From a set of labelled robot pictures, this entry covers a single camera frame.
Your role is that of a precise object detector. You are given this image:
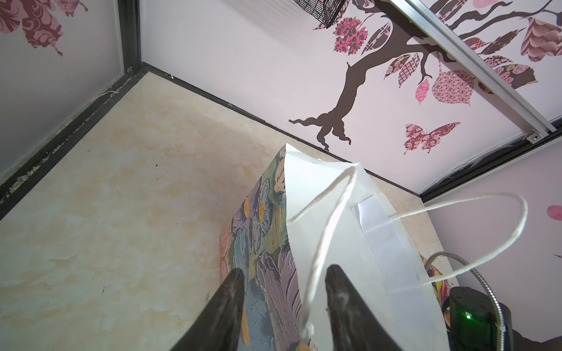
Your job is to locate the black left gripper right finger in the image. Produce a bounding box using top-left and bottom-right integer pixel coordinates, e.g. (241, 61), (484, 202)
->
(325, 265), (400, 350)

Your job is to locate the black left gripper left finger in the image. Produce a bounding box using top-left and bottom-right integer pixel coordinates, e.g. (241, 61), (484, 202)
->
(171, 269), (244, 350)

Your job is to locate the floral white paper bag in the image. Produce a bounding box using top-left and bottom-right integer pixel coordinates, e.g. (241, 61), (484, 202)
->
(219, 143), (528, 351)

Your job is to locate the right metal cable conduit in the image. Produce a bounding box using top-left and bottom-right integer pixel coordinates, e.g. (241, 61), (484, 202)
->
(423, 251), (506, 351)

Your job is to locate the aluminium rail back wall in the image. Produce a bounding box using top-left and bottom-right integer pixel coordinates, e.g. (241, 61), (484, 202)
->
(390, 0), (557, 138)

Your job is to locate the black wire basket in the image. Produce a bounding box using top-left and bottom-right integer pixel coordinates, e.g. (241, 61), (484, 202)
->
(294, 0), (348, 29)

